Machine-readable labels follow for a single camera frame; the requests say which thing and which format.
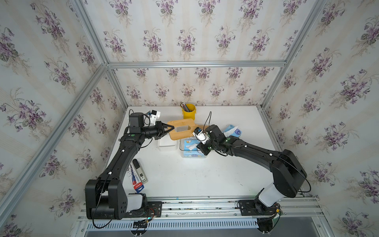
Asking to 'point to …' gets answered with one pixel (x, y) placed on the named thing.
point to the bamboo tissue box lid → (174, 135)
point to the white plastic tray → (166, 143)
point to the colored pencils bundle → (184, 106)
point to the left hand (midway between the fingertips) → (174, 129)
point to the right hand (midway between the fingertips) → (199, 145)
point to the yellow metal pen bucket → (191, 114)
